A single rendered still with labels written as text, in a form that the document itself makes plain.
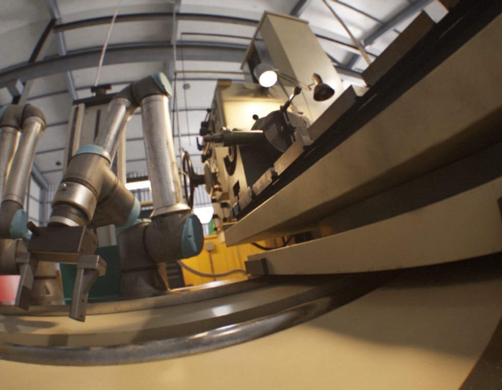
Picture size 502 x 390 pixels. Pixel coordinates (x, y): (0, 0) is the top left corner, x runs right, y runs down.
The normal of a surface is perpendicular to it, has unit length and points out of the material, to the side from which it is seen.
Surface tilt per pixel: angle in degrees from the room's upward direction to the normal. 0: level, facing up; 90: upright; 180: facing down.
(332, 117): 90
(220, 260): 90
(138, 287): 70
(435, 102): 90
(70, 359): 58
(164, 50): 90
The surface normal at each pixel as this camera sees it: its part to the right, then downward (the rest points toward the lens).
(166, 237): -0.11, -0.06
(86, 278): 0.05, -0.63
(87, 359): 0.16, -0.75
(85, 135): 0.25, -0.29
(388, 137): -0.93, 0.11
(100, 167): 0.98, -0.21
